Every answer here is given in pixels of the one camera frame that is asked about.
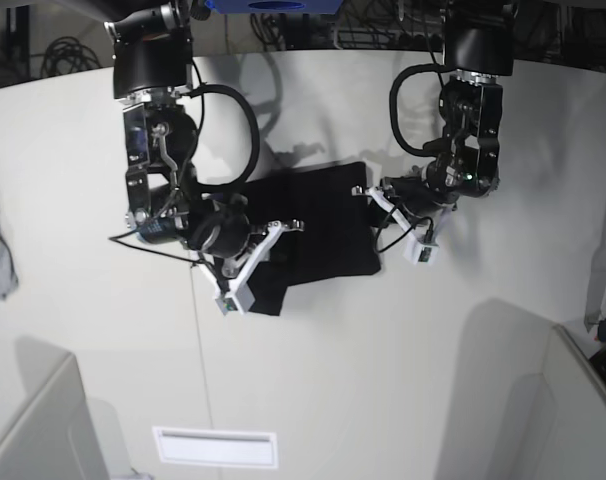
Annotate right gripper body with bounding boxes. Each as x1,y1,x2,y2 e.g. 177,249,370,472
185,197,251,275

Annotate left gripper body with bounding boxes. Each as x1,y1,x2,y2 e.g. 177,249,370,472
377,175,458,230

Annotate black T-shirt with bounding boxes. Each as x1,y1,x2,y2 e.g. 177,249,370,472
242,162,381,316

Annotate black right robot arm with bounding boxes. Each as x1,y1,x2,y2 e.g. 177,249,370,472
106,1,304,313

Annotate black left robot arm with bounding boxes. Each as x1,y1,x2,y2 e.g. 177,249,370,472
367,1,518,236

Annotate blue box at top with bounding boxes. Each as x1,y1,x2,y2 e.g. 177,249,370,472
205,0,343,15

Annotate white partition panel left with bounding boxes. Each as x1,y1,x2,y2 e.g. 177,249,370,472
0,353,110,479

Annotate white partition panel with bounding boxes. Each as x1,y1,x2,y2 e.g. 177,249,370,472
537,325,606,479
0,353,110,479

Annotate white partition panel right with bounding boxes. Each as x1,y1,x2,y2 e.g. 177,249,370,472
537,325,606,479

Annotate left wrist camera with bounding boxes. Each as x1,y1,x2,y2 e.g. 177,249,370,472
403,233,440,265

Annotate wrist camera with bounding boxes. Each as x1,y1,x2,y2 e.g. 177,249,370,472
403,233,440,265
213,284,255,315

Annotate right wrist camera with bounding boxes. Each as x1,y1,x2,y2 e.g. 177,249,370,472
213,284,255,315

